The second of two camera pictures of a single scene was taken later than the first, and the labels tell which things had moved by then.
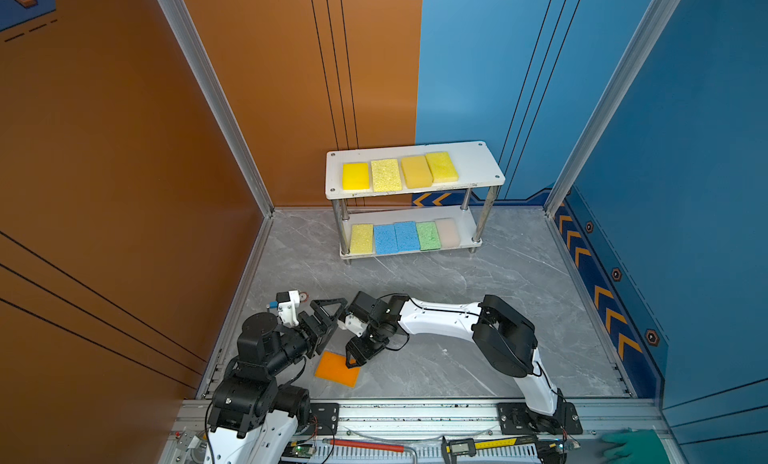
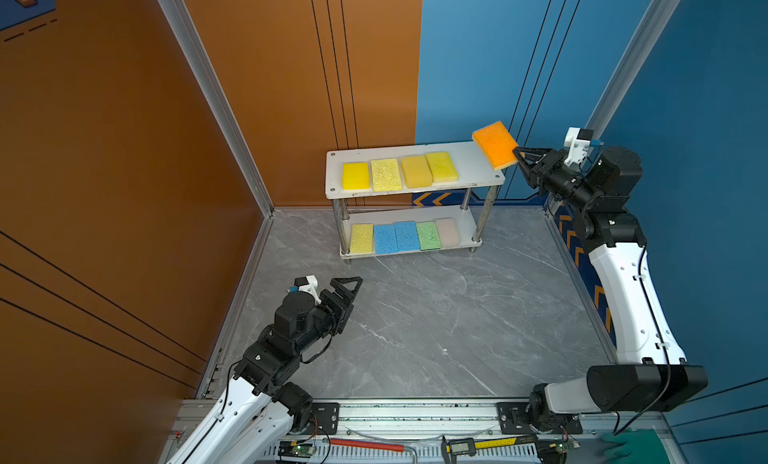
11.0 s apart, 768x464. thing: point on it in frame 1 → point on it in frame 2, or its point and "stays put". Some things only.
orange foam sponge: x=333 y=367 → x=497 y=145
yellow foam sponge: x=417 y=173 stays put
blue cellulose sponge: x=406 y=236 stays put
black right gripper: x=360 y=354 → x=550 y=162
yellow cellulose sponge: x=386 y=175 stays put
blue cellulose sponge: x=385 y=239 stays put
